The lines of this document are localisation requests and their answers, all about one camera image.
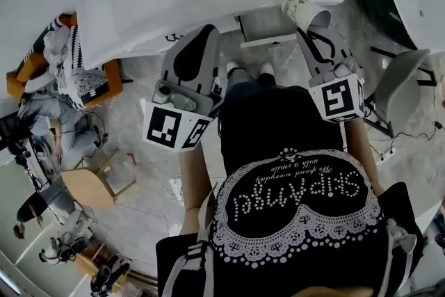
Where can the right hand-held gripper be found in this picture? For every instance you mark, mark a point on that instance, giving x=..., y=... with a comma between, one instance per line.
x=339, y=101

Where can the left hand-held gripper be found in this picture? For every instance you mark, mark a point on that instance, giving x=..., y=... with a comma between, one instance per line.
x=163, y=125

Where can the white paper cup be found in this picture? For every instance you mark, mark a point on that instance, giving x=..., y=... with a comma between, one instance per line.
x=306, y=12

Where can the white drawer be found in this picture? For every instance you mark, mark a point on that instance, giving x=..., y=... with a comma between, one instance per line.
x=264, y=31

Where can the person's left forearm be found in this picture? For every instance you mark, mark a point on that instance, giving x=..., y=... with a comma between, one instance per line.
x=194, y=184

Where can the person's right forearm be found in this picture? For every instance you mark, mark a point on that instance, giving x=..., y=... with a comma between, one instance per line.
x=361, y=149

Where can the person's left white shoe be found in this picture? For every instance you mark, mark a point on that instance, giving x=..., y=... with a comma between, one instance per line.
x=232, y=66

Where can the person's white shoe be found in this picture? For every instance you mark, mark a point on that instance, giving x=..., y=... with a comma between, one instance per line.
x=232, y=66
x=266, y=68

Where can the person's right white shoe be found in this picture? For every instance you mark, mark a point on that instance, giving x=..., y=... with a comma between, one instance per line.
x=266, y=68

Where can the white vanity cabinet with sink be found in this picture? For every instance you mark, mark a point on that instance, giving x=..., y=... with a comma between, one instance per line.
x=174, y=10

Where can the person's grey jeans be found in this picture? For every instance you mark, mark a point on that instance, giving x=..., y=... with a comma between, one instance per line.
x=250, y=80

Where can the grey chair black legs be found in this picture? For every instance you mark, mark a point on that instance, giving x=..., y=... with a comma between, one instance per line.
x=400, y=87

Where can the black white striped blanket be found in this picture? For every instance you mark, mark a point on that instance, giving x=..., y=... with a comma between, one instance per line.
x=90, y=83

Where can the red floor tape mark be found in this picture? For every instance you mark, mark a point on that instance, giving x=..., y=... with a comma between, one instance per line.
x=132, y=157

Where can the white power strip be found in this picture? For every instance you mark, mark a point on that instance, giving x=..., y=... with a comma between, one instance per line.
x=385, y=156

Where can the white clothes pile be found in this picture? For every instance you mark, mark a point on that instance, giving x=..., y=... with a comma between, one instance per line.
x=59, y=55

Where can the wooden side table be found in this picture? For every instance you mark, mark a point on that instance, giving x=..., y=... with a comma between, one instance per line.
x=87, y=188

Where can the person's black printed shirt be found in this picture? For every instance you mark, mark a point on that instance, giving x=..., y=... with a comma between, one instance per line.
x=295, y=236

